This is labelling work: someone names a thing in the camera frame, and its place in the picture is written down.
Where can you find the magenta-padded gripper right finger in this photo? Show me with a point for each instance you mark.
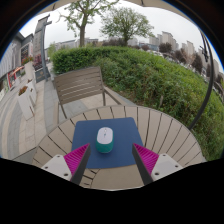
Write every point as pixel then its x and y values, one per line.
pixel 165 164

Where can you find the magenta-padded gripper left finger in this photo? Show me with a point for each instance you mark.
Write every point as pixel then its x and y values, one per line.
pixel 58 165

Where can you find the white and teal computer mouse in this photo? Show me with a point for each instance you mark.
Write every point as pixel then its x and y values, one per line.
pixel 105 138

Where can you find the blue mouse pad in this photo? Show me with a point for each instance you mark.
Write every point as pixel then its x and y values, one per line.
pixel 83 140

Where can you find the white flower planter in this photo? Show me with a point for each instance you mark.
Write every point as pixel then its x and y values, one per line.
pixel 26 105

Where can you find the slatted wooden chair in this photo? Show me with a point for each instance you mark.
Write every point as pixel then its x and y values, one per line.
pixel 78 85

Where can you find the green hedge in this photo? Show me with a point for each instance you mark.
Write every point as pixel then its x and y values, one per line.
pixel 150 76

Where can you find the curved dark umbrella pole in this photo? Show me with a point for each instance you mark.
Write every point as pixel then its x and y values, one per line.
pixel 210 80

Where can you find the grey storefront building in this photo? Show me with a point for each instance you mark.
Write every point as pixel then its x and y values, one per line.
pixel 11 60

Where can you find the tall grey sign pillar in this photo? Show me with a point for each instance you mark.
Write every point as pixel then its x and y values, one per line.
pixel 39 46

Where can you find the high-rise building group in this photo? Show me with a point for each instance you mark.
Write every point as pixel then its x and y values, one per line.
pixel 166 38

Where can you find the thin-trunked leafy tree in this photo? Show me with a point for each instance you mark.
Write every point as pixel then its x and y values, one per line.
pixel 82 30

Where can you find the round-crowned green tree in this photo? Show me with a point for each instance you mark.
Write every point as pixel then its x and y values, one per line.
pixel 126 25

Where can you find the beige umbrella canopy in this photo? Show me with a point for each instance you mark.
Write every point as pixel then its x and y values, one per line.
pixel 156 4

